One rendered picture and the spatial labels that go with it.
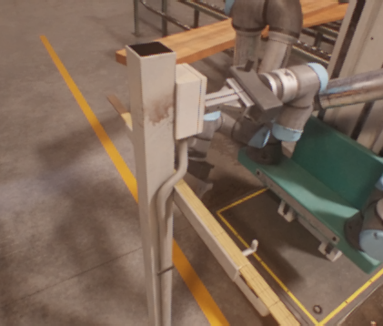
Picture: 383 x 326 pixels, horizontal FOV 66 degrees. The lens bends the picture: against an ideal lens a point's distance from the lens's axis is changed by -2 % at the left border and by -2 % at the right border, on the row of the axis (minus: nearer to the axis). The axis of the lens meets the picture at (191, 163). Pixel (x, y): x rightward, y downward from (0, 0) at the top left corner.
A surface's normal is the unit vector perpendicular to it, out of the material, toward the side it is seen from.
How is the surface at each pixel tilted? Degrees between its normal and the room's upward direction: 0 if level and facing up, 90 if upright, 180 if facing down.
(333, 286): 0
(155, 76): 90
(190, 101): 90
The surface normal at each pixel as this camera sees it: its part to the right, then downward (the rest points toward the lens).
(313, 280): 0.05, -0.77
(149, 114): 0.51, 0.57
